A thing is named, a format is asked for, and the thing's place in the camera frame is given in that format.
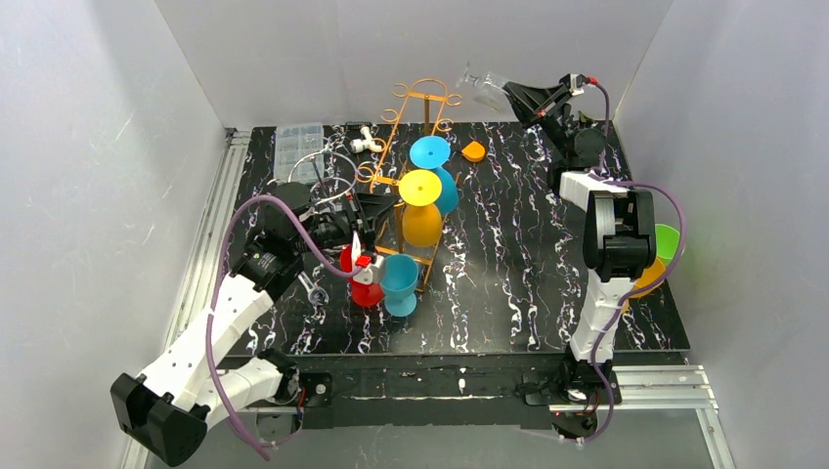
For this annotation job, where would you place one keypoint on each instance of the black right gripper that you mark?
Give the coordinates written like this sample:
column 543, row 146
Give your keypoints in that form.
column 546, row 106

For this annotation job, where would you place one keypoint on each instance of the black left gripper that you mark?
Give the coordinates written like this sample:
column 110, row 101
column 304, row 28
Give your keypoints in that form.
column 357, row 216

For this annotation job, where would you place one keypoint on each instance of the clear cut glass goblet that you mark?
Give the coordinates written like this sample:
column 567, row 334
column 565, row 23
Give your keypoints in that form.
column 487, row 88

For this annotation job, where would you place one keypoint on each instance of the silver wire glass rack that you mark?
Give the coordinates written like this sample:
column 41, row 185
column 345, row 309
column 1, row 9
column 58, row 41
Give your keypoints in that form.
column 329, row 175

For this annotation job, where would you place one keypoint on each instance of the yellow plastic wine glass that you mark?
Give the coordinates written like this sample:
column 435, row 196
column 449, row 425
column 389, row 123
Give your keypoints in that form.
column 422, row 220

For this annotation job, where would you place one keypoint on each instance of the blue plastic goblet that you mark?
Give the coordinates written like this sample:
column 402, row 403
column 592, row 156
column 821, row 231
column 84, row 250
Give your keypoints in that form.
column 431, row 153
column 398, row 284

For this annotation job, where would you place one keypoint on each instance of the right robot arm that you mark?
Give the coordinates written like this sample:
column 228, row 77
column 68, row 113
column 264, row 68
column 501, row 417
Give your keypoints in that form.
column 619, row 241

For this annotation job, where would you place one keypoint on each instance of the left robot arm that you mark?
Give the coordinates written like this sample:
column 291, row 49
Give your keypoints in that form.
column 172, row 403

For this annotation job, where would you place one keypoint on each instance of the white pipe fitting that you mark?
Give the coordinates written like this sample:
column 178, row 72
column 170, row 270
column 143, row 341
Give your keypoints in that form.
column 366, row 142

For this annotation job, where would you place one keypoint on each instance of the small orange cup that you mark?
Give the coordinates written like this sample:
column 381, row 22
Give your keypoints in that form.
column 474, row 152

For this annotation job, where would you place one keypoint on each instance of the blue plastic goblet front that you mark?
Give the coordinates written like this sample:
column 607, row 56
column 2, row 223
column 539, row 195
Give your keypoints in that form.
column 398, row 284

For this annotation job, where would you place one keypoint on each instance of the red plastic goblet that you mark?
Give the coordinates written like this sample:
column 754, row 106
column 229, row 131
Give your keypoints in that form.
column 364, row 295

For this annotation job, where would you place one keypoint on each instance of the clear plastic organizer box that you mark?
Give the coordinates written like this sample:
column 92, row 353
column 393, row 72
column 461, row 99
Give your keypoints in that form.
column 292, row 142

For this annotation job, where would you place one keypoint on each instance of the silver wrench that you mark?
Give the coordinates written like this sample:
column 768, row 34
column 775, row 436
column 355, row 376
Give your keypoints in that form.
column 316, row 295

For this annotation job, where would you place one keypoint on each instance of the green plastic goblet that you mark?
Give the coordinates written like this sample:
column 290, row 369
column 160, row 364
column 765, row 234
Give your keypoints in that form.
column 667, row 243

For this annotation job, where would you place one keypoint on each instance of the orange plastic goblet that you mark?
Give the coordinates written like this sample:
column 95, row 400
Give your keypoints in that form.
column 649, row 279

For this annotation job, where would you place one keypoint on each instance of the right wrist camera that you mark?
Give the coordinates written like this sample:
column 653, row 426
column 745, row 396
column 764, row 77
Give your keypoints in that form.
column 575, row 83

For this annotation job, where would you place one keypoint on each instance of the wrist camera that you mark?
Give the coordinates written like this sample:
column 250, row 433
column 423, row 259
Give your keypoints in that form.
column 575, row 83
column 368, row 265

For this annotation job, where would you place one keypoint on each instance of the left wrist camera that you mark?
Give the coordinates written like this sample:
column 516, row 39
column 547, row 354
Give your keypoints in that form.
column 368, row 265

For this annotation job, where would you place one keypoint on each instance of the gold wire glass rack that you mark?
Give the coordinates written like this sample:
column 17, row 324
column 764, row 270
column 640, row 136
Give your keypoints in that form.
column 435, row 96

